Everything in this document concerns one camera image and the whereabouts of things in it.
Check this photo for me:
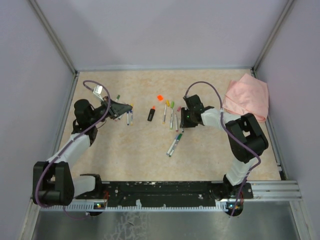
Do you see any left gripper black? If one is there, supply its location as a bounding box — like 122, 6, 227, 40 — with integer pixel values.
89, 95, 133, 125

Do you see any pink cap paint marker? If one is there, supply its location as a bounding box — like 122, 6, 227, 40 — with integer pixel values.
174, 113, 179, 133

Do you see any lime cap white marker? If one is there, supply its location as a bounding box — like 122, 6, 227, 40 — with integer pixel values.
170, 107, 174, 130

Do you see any yellow marker pen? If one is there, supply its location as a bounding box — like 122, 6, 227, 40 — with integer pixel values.
162, 104, 167, 124

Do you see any black orange highlighter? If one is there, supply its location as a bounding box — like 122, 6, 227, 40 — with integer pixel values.
147, 105, 156, 122

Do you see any lilac cap paint marker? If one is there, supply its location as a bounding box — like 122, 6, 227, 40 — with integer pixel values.
166, 136, 178, 156

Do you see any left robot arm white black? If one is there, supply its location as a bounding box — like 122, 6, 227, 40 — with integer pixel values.
32, 98, 132, 207

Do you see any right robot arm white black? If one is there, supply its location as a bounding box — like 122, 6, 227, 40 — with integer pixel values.
180, 94, 269, 200

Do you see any yellow cap paint marker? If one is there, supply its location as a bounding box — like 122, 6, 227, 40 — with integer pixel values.
129, 103, 134, 126

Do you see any dark green cap marker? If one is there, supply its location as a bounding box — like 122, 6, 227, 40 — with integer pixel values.
168, 133, 183, 157

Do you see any pink cloth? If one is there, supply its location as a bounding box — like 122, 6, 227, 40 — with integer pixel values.
222, 73, 269, 123

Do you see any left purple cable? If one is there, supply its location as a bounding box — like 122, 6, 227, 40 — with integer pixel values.
33, 79, 111, 221

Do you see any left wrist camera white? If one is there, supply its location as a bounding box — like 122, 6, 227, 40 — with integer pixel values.
92, 84, 104, 102

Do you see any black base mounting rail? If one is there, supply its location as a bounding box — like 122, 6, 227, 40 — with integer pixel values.
76, 181, 253, 208

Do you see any grey slotted cable duct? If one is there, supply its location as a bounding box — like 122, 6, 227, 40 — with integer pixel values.
66, 200, 229, 212

